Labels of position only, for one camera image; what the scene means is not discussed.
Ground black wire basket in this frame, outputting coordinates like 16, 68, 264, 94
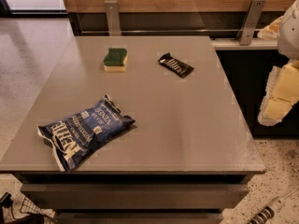
0, 192, 45, 224

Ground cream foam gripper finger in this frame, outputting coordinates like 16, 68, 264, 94
258, 60, 299, 126
257, 16, 283, 40

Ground left metal bracket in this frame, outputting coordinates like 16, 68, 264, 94
105, 0, 121, 36

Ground blue kettle chips bag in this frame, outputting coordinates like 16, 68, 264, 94
37, 94, 135, 172

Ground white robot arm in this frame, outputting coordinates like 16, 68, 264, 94
258, 0, 299, 126

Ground white power strip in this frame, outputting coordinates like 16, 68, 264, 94
247, 186, 299, 224

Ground grey table drawer front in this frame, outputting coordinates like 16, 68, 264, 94
21, 184, 248, 210

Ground black rxbar chocolate wrapper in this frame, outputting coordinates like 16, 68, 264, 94
158, 52, 194, 78

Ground metal rail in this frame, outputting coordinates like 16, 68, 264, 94
78, 28, 263, 36

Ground metal bracket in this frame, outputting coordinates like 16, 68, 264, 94
236, 0, 266, 46
105, 0, 121, 36

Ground right metal bracket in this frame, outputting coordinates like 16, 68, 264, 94
236, 0, 266, 46

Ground green and yellow sponge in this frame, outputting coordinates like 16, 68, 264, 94
104, 48, 128, 72

